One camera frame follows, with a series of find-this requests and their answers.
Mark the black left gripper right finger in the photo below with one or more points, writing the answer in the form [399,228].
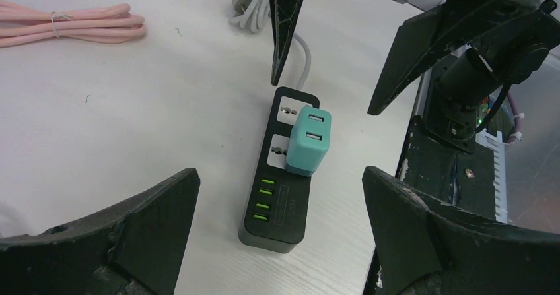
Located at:
[426,246]

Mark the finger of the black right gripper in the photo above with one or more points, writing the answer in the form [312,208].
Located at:
[419,42]
[284,16]

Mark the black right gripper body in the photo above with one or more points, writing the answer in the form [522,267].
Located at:
[459,4]

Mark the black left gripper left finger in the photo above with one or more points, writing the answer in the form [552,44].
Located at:
[133,247]

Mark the black power strip green USB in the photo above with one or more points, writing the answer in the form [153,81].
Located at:
[277,205]

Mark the teal USB charger plug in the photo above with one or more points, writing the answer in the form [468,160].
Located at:
[309,141]

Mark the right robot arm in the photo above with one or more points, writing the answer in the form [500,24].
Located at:
[505,40]

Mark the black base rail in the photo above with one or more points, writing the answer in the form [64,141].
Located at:
[462,180]

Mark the white slotted cable duct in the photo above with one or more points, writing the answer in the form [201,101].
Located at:
[495,144]

